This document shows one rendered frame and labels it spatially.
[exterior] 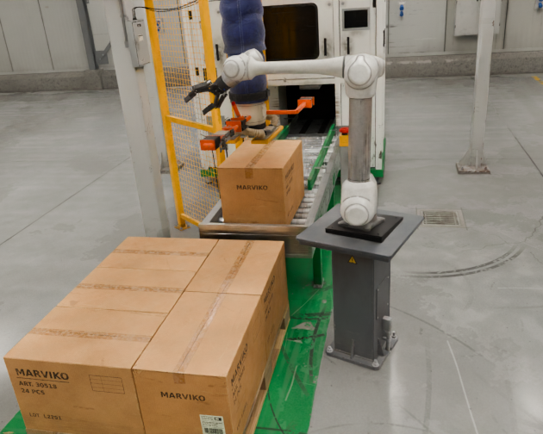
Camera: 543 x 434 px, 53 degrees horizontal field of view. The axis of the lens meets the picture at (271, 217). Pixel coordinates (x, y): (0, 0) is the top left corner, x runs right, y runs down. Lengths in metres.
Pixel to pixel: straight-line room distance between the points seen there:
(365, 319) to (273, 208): 0.85
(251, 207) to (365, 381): 1.19
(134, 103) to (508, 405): 2.99
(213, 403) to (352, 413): 0.79
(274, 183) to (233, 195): 0.27
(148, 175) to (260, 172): 1.24
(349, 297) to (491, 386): 0.82
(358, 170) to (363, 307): 0.79
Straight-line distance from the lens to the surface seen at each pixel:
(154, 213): 4.26
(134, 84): 4.00
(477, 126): 5.89
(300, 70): 2.54
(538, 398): 3.03
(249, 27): 2.98
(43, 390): 2.64
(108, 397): 2.48
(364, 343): 3.01
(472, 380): 3.04
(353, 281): 2.82
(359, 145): 2.42
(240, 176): 3.20
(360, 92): 2.36
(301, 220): 3.40
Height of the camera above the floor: 1.91
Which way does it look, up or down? 23 degrees down
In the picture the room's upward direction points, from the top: 4 degrees counter-clockwise
